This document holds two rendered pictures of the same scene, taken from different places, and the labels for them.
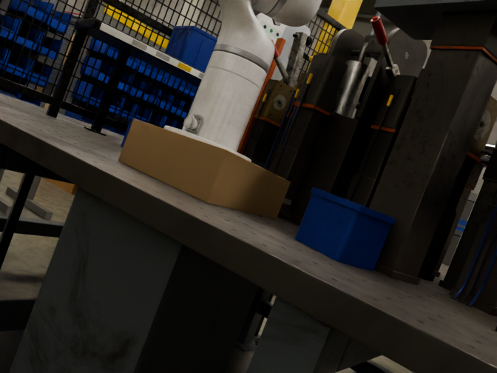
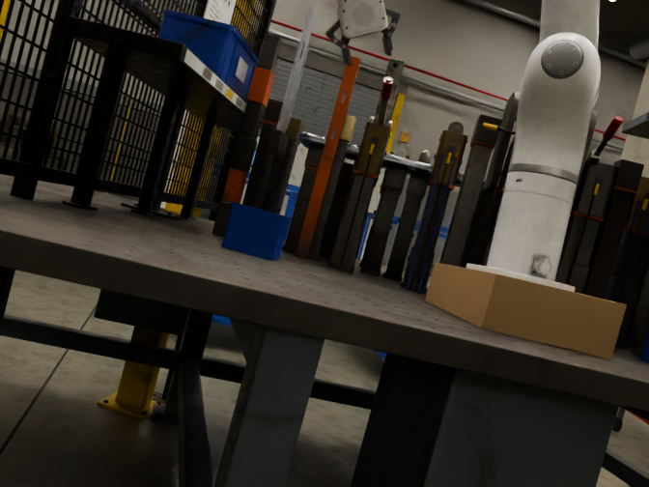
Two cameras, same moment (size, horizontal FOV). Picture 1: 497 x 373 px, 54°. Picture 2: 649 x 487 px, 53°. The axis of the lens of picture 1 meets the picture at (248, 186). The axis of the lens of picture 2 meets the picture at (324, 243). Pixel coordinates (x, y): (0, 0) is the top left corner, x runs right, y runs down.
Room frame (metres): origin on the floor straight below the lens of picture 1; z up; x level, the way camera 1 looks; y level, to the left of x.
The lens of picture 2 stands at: (0.47, 1.21, 0.80)
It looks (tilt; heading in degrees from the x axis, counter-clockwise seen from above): 2 degrees down; 313
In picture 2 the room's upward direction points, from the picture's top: 15 degrees clockwise
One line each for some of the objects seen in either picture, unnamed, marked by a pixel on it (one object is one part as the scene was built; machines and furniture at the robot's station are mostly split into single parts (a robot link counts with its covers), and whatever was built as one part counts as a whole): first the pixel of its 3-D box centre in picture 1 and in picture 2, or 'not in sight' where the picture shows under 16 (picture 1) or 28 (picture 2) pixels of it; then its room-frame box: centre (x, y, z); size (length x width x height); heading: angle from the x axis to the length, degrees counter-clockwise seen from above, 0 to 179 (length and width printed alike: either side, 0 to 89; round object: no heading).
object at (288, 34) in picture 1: (284, 66); (296, 71); (1.81, 0.03, 1.17); 0.12 x 0.01 x 0.34; 127
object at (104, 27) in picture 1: (200, 80); (200, 95); (1.82, 0.31, 1.02); 0.90 x 0.22 x 0.03; 127
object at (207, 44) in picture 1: (211, 61); (210, 64); (1.83, 0.30, 1.10); 0.30 x 0.17 x 0.13; 128
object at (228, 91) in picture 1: (222, 106); (529, 230); (1.01, 0.11, 0.88); 0.19 x 0.19 x 0.18
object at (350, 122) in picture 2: not in sight; (330, 187); (1.58, 0.03, 0.88); 0.04 x 0.04 x 0.37; 37
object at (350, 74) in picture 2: (253, 112); (327, 157); (1.58, 0.07, 0.95); 0.03 x 0.01 x 0.50; 37
